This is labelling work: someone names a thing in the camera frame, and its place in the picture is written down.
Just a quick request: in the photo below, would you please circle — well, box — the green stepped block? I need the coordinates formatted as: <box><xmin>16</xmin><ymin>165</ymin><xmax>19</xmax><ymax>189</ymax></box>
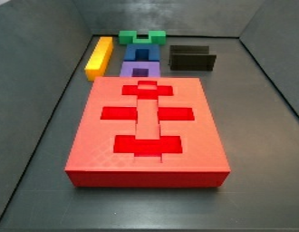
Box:
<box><xmin>119</xmin><ymin>31</ymin><xmax>167</xmax><ymax>45</ymax></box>

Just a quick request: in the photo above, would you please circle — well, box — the black angled fixture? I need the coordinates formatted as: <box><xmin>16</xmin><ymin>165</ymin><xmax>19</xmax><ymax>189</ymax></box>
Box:
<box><xmin>170</xmin><ymin>45</ymin><xmax>216</xmax><ymax>72</ymax></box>

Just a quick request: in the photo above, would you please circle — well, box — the blue U-shaped block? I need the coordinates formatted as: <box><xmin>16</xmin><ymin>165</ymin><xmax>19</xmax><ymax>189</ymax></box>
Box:
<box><xmin>124</xmin><ymin>43</ymin><xmax>162</xmax><ymax>62</ymax></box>

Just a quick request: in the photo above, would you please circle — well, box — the red board with slots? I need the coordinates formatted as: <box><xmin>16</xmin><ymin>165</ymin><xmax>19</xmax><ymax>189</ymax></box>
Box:
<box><xmin>66</xmin><ymin>77</ymin><xmax>231</xmax><ymax>188</ymax></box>

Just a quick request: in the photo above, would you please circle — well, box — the yellow long block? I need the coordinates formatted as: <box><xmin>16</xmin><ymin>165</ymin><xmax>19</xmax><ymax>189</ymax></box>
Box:
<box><xmin>84</xmin><ymin>36</ymin><xmax>114</xmax><ymax>82</ymax></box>

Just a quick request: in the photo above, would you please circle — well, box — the purple U-shaped block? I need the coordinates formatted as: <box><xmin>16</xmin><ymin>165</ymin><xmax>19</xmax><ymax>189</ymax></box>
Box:
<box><xmin>120</xmin><ymin>62</ymin><xmax>162</xmax><ymax>77</ymax></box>

